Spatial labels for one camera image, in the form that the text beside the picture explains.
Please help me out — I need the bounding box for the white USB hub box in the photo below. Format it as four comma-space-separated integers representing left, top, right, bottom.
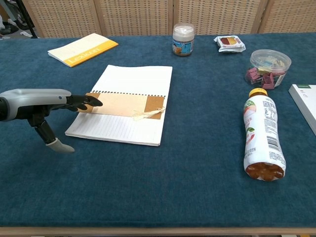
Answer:
288, 84, 316, 137

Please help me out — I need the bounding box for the white wrapped snack packet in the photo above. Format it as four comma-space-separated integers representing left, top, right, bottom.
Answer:
213, 35, 247, 53

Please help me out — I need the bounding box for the white open spiral notebook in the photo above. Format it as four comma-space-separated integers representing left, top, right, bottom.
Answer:
65, 65, 173, 147

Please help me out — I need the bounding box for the black tripod stand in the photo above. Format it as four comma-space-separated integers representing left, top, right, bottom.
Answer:
14, 0, 39, 39

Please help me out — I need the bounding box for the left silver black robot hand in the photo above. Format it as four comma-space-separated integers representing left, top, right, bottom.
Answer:
0, 88, 104, 154

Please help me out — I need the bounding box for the blue felt table mat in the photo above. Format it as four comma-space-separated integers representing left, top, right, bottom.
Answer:
0, 32, 316, 228

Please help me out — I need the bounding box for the small white-lidded glass jar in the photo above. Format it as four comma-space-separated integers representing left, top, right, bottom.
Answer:
172, 22, 196, 57

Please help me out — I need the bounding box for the clear tub of binder clips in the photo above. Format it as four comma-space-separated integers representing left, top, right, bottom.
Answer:
244, 49, 292, 90

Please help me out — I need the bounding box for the white yellow Lexicon book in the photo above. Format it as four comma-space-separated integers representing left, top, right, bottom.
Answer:
47, 33, 119, 68

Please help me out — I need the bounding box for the woven wooden folding screen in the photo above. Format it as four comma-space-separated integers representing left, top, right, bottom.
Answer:
22, 0, 316, 39

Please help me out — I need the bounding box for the white yellow-capped drink bottle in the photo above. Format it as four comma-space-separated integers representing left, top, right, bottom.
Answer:
243, 88, 287, 182

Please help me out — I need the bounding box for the brown card with tassel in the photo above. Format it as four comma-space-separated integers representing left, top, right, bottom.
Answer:
78, 92, 166, 122

